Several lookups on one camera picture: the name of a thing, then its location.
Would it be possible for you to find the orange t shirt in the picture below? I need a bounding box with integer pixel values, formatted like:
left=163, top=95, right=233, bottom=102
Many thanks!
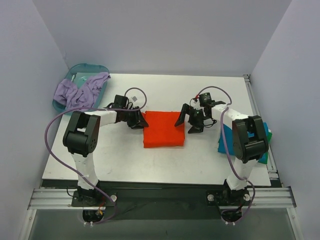
left=142, top=111, right=185, bottom=149

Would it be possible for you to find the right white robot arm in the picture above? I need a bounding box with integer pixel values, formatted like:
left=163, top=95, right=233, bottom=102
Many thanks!
left=174, top=101, right=269, bottom=204

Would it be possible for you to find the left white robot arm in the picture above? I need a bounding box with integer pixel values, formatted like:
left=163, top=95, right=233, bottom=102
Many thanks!
left=62, top=95, right=149, bottom=206

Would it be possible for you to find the folded blue t shirt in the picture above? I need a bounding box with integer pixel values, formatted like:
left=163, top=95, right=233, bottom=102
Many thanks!
left=217, top=122, right=268, bottom=156

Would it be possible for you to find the purple t shirt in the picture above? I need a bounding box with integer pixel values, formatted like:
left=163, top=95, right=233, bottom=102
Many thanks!
left=53, top=72, right=111, bottom=110

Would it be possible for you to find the teal plastic basket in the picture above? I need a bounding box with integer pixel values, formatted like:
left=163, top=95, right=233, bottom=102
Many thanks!
left=52, top=63, right=110, bottom=113

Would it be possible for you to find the folded green t shirt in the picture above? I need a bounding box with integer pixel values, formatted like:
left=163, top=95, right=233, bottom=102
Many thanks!
left=258, top=125, right=273, bottom=165

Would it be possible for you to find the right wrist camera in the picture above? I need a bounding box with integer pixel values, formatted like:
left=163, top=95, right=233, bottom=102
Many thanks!
left=198, top=92, right=215, bottom=107

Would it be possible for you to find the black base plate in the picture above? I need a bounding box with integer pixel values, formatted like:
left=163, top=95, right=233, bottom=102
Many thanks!
left=71, top=181, right=254, bottom=222

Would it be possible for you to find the aluminium mounting rail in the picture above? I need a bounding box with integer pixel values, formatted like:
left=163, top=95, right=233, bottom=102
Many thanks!
left=28, top=187, right=297, bottom=210

